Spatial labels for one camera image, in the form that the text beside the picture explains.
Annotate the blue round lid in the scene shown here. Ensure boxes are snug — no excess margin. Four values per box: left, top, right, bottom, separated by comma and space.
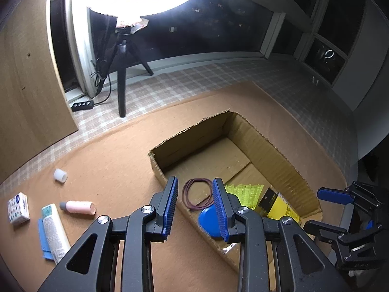
198, 206, 224, 239

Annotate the purple rubber band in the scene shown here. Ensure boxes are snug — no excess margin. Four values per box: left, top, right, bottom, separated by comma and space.
182, 178, 215, 210

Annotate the black light cable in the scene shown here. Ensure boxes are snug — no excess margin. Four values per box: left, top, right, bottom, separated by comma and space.
89, 58, 112, 105

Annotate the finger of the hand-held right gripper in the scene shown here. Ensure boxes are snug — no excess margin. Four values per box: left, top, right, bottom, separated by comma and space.
317, 181, 381, 209
304, 220, 367, 245

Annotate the white tube with blue cap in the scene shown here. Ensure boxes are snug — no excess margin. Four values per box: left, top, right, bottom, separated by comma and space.
42, 204, 72, 265

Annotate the pink tube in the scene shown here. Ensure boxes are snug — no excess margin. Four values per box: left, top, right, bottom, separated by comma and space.
59, 201, 96, 216

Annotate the black inline controller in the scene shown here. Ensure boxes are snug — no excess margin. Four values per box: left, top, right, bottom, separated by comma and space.
71, 100, 95, 111

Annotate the dark grey card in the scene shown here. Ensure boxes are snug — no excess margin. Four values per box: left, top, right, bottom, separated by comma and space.
255, 188, 302, 224

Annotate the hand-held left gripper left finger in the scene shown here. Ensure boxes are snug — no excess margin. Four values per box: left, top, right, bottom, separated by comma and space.
38, 176, 179, 292

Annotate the blue phone stand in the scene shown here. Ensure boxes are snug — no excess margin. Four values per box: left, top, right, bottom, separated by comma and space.
37, 217, 55, 260

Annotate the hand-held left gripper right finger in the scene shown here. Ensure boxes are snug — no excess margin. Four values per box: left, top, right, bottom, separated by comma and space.
212, 177, 345, 292

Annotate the white window frame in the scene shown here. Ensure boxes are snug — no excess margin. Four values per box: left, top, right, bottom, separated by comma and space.
260, 0, 370, 87

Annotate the cardboard box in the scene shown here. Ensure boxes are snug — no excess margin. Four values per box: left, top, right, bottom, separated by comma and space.
148, 109, 323, 273

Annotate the black tripod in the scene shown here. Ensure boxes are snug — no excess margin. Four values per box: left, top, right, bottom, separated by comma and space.
97, 18, 154, 119

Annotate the large wooden board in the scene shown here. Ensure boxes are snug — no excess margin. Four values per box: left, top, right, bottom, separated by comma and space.
0, 0, 80, 184

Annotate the checked cloth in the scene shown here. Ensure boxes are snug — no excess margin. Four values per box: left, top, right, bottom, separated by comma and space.
0, 58, 361, 189

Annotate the patterned tissue pack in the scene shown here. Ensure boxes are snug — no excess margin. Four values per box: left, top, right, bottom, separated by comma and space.
8, 192, 31, 226

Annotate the yellow shuttlecock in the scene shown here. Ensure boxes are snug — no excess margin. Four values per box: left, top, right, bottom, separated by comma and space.
226, 183, 265, 207

